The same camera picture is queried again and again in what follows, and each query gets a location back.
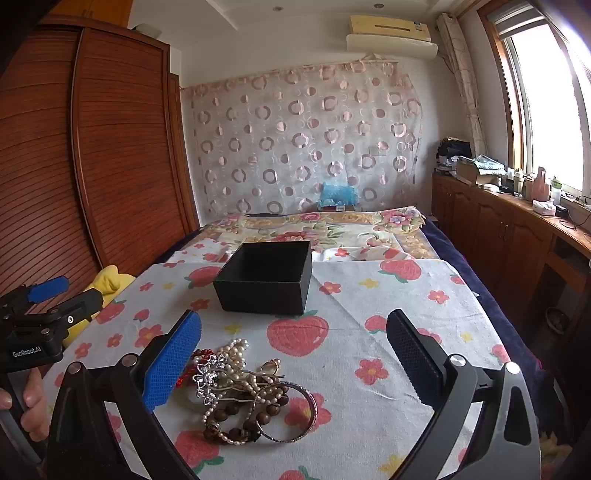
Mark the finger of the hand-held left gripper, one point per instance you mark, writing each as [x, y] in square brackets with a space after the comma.
[48, 288]
[76, 309]

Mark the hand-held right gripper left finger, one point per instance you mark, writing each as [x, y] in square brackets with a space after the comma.
[171, 360]

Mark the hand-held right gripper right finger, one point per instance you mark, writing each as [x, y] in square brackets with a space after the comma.
[411, 355]

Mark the silver butterfly hair ornament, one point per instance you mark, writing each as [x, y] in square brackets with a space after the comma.
[207, 378]

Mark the dark patterned bangle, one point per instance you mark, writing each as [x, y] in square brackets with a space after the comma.
[310, 406]

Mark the black square box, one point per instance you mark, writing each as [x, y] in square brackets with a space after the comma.
[263, 281]

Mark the person's left hand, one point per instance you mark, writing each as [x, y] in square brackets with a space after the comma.
[36, 406]

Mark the yellow cloth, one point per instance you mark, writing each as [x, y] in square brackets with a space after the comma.
[108, 281]

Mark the strawberry print bed sheet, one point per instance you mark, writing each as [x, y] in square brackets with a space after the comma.
[360, 323]

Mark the dark blue bed sheet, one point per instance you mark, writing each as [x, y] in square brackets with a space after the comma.
[466, 267]

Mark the brown wooden wardrobe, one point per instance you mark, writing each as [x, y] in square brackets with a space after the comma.
[92, 161]

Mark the brown wooden cabinet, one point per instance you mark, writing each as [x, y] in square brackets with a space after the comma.
[498, 240]

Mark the round basket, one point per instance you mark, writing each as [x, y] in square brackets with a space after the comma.
[557, 319]

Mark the blue plastic bag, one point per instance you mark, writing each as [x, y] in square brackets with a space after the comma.
[338, 194]

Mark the white tissue box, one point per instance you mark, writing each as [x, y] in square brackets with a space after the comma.
[544, 207]

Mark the pile of dark clothes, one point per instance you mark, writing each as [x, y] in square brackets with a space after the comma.
[453, 152]

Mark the pink bottle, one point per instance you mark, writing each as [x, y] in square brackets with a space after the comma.
[541, 184]

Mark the green cap bottle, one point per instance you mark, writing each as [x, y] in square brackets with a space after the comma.
[557, 189]

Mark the patterned window curtain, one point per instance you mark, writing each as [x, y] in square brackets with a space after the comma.
[464, 83]

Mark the circle pattern wall cloth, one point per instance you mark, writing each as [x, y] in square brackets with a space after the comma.
[300, 138]

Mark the wooden frame window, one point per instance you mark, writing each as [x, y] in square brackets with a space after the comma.
[545, 92]

